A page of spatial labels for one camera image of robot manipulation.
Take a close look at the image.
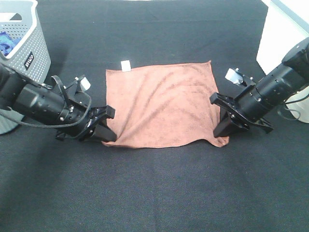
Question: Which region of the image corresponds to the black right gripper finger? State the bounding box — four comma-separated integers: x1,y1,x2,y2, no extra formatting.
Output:
93,120,117,142

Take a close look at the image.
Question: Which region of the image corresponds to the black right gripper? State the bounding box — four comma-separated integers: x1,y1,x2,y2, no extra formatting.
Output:
210,92,264,131

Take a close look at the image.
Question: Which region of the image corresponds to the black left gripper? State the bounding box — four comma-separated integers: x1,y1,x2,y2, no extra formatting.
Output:
55,92,115,142

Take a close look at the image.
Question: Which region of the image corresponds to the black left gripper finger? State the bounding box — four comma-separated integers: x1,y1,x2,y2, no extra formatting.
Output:
255,118,273,133
213,110,236,138

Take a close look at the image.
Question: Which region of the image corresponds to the brown terry towel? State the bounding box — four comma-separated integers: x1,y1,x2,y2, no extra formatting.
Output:
106,62,229,148

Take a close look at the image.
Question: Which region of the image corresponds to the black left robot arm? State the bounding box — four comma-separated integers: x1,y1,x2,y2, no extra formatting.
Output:
0,64,273,142

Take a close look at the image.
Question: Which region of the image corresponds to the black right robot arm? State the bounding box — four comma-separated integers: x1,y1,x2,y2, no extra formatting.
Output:
106,39,309,148

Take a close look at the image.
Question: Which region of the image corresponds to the white towel label tag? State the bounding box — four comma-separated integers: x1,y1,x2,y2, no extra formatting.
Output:
121,60,131,72

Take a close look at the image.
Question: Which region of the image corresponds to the grey perforated laundry basket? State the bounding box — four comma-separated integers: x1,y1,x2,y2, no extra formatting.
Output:
0,0,51,134

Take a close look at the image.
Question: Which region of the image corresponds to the white bin at right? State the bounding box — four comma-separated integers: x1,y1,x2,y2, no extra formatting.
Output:
255,0,309,122

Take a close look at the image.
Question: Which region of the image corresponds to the blue towel in basket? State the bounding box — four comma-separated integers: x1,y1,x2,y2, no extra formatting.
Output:
0,32,16,56

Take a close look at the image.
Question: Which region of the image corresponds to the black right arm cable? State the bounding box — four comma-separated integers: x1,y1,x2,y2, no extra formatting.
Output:
276,90,309,120

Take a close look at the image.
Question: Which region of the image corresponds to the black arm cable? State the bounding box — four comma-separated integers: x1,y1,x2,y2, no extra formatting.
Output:
0,75,92,129
276,90,309,120

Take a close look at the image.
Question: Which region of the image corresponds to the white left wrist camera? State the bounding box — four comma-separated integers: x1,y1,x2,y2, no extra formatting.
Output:
80,77,91,92

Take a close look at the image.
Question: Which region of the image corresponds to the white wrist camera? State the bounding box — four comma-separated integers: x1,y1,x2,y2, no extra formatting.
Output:
225,68,243,85
80,77,91,92

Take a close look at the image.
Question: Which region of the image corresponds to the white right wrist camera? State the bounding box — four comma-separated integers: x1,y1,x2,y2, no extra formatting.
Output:
225,68,243,85

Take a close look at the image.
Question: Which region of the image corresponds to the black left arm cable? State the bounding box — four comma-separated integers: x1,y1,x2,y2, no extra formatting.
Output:
0,75,92,129

